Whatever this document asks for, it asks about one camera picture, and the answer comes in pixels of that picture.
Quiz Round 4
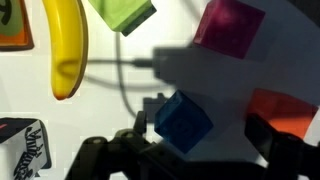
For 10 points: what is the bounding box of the blue block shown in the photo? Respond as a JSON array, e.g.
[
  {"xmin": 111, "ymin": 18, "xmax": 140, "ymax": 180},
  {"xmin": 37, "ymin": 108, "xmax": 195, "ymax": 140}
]
[{"xmin": 153, "ymin": 89, "xmax": 215, "ymax": 155}]

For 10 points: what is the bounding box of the zebra picture cube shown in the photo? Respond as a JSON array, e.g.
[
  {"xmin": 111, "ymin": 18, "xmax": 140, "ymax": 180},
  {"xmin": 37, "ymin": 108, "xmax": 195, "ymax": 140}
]
[{"xmin": 0, "ymin": 116, "xmax": 53, "ymax": 180}]

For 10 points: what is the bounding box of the orange number six cube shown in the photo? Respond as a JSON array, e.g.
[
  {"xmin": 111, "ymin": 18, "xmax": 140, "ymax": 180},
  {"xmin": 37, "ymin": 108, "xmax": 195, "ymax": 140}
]
[{"xmin": 0, "ymin": 0, "xmax": 35, "ymax": 52}]

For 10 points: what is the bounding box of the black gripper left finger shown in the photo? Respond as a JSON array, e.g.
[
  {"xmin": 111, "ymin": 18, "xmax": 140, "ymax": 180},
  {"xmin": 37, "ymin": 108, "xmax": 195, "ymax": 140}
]
[{"xmin": 64, "ymin": 109, "xmax": 201, "ymax": 180}]

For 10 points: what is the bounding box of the yellow banana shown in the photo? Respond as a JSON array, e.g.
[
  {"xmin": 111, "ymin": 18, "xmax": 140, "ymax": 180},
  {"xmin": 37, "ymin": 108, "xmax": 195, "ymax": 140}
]
[{"xmin": 41, "ymin": 0, "xmax": 90, "ymax": 101}]

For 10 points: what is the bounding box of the orange block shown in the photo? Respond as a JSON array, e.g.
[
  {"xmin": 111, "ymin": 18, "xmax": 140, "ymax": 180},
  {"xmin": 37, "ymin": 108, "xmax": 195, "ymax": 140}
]
[{"xmin": 246, "ymin": 87, "xmax": 320, "ymax": 140}]

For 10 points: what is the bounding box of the magenta block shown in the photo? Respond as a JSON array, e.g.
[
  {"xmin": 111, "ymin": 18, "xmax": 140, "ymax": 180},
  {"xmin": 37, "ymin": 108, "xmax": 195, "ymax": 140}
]
[{"xmin": 192, "ymin": 0, "xmax": 267, "ymax": 61}]

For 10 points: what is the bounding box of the light green block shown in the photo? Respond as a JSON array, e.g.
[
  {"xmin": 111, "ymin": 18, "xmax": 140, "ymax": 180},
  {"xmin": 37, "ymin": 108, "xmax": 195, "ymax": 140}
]
[{"xmin": 87, "ymin": 0, "xmax": 158, "ymax": 38}]

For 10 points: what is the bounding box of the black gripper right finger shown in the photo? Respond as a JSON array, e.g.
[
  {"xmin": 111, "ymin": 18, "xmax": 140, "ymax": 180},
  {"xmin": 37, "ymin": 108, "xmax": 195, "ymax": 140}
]
[{"xmin": 244, "ymin": 113, "xmax": 320, "ymax": 180}]

